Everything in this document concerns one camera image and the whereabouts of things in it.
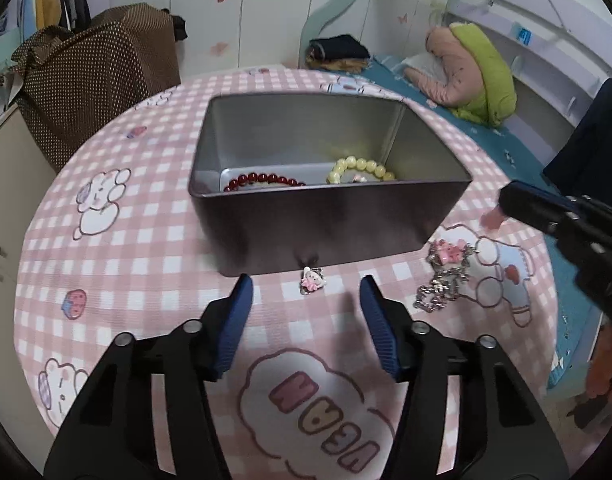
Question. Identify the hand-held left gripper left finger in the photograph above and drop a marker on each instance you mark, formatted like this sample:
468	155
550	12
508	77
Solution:
233	325

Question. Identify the dark blue hanging cloth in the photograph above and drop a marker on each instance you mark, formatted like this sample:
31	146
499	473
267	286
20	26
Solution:
595	140

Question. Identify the mint green bunk bed frame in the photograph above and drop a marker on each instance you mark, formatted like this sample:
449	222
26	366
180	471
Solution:
331	15

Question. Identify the mint green drawer cabinet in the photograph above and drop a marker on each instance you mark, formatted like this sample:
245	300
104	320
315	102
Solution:
1	60

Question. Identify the faded pink butterfly sticker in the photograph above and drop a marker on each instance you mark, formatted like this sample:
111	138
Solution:
218	49

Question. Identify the white pillow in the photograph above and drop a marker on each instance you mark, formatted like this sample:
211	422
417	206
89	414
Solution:
423	65

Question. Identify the folded tan clothes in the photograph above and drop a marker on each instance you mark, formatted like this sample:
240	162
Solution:
338	64

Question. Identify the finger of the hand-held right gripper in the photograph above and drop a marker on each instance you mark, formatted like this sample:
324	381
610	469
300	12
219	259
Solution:
530	205

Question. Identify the pink and green pillow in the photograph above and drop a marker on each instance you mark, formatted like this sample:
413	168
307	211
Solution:
480	70

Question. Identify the small blue tag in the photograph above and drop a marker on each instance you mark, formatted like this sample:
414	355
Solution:
524	35

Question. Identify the white wardrobe doors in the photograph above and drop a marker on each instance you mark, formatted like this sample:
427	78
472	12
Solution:
266	10

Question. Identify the folded dark clothes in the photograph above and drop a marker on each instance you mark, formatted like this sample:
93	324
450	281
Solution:
338	46

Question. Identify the black cloth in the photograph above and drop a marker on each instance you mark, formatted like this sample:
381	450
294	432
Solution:
180	27

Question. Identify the blue patterned bed sheet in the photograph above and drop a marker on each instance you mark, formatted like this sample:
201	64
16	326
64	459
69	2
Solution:
515	155

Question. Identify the brown dotted fabric cover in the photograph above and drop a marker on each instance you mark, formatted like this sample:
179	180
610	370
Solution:
96	75

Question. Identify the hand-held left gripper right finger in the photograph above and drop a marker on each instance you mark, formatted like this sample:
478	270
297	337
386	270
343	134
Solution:
380	330

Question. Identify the grey metal tin box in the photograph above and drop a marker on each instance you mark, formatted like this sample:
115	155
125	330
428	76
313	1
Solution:
326	225

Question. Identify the small pink white charm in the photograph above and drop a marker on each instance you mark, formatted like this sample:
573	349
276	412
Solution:
313	280

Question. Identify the pink checked bear tablecloth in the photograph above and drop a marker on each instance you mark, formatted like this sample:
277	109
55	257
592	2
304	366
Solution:
151	270

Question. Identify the beige floor cabinet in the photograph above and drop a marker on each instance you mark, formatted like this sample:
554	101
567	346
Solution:
16	185

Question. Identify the light blue hanging garment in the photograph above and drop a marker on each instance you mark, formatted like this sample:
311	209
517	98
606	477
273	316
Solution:
28	5

